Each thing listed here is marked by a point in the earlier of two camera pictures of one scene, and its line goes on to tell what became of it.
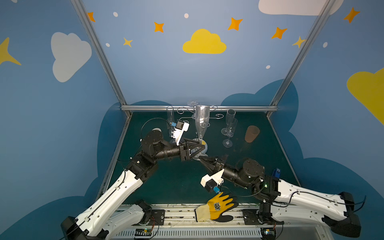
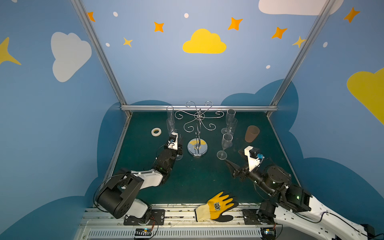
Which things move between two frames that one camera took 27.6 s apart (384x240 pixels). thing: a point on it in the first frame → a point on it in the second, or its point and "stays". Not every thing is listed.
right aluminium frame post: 302,52 stays
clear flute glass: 202,116 → 226,142
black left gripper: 183,152 → 173,151
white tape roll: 156,128 stays
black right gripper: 220,167 → 243,173
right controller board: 268,233 stays
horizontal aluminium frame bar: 193,107 stays
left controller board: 143,232 stays
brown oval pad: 252,133 stays
